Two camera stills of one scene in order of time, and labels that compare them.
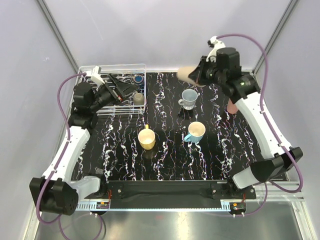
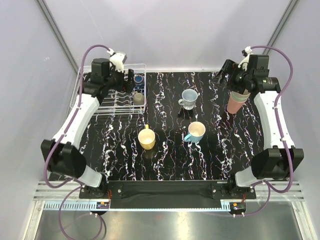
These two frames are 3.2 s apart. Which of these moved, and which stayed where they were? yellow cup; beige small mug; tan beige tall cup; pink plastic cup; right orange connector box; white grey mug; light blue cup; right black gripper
Moved: tan beige tall cup; right black gripper
Stayed: white grey mug; right orange connector box; yellow cup; light blue cup; pink plastic cup; beige small mug
